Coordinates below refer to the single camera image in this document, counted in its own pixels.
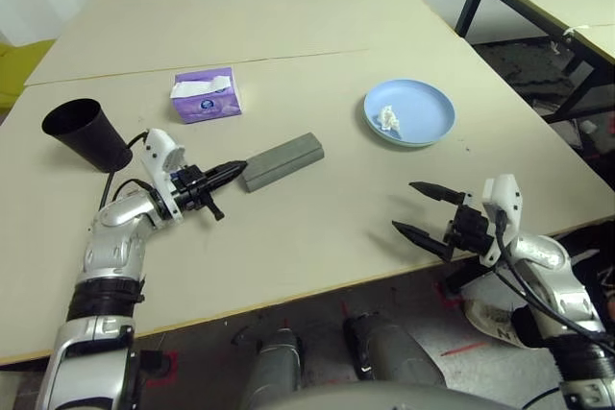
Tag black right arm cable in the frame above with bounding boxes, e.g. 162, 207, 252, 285
494, 210, 611, 340

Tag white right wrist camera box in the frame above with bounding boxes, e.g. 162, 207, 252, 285
480, 173, 524, 267

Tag grey glasses case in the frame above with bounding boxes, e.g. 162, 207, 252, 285
238, 132, 327, 195

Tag bystander black trouser legs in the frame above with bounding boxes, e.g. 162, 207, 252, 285
552, 220, 615, 320

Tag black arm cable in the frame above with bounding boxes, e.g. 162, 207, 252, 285
100, 131, 156, 209
494, 210, 611, 340

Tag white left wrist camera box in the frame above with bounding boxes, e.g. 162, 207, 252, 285
142, 128, 188, 225

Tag grey robot leg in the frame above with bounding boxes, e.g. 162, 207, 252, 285
342, 312, 446, 387
249, 327, 304, 410

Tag grey robot right leg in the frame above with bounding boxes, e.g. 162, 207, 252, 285
342, 312, 446, 387

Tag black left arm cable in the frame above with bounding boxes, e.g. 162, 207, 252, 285
100, 131, 156, 209

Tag blue plastic plate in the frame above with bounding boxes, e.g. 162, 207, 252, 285
363, 79, 457, 146

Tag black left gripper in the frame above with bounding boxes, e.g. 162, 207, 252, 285
171, 158, 249, 223

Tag black plastic cup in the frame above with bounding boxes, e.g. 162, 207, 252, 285
41, 98, 134, 174

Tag white zip tie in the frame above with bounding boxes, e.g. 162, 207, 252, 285
552, 24, 592, 54

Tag grey robot left leg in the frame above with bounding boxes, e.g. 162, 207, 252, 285
249, 327, 304, 410

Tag bystander white sneaker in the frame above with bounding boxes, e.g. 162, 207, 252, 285
463, 297, 529, 349

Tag purple tissue box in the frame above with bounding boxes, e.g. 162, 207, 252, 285
170, 66, 242, 124

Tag yellow-green seat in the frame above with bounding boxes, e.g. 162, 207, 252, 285
0, 39, 54, 109

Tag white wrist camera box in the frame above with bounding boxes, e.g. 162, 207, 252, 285
480, 173, 524, 267
142, 128, 188, 225

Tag white tissue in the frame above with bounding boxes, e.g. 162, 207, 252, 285
377, 103, 403, 133

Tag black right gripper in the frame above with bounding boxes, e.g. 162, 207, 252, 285
391, 181, 496, 262

